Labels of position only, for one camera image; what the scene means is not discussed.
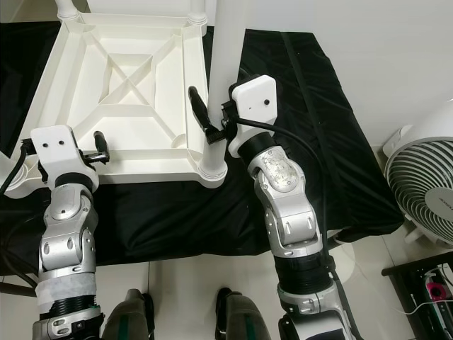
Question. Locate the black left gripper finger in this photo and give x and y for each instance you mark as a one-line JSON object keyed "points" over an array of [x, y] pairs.
{"points": [[100, 142]]}

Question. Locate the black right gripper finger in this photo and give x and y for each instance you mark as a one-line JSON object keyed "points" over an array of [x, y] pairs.
{"points": [[202, 113]]}

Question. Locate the white plastic table leg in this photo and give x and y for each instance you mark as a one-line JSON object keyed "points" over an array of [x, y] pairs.
{"points": [[197, 11], [67, 8], [226, 71]]}

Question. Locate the white plastic children table top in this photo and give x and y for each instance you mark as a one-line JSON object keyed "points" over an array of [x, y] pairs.
{"points": [[141, 88]]}

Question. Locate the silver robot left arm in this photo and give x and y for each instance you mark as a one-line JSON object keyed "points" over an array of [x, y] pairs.
{"points": [[67, 244]]}

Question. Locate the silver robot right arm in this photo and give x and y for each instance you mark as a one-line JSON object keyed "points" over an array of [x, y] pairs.
{"points": [[290, 202]]}

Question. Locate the black table cloth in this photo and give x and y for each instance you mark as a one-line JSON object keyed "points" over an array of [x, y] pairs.
{"points": [[318, 127]]}

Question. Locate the grey robot left leg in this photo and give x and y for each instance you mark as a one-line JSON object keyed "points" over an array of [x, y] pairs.
{"points": [[129, 315]]}

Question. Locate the grey robot leg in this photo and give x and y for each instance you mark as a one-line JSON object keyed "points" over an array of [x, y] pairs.
{"points": [[248, 316], [129, 315]]}

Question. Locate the grey robot right leg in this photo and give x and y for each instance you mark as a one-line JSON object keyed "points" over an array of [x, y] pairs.
{"points": [[248, 316]]}

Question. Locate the black metal shelf rack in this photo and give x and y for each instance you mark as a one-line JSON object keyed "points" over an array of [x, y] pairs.
{"points": [[414, 287]]}

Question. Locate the white pink hair dryer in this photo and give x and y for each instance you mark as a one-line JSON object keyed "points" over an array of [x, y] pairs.
{"points": [[435, 289]]}

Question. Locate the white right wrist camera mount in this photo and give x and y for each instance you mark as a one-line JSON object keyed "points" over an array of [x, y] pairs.
{"points": [[255, 105]]}

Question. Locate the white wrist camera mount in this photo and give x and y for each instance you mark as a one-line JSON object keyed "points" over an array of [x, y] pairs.
{"points": [[60, 150], [255, 105]]}

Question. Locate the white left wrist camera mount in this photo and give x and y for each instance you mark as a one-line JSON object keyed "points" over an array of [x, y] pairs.
{"points": [[60, 150]]}

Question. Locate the white pedestal fan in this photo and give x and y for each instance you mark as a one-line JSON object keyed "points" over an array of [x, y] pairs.
{"points": [[421, 177]]}

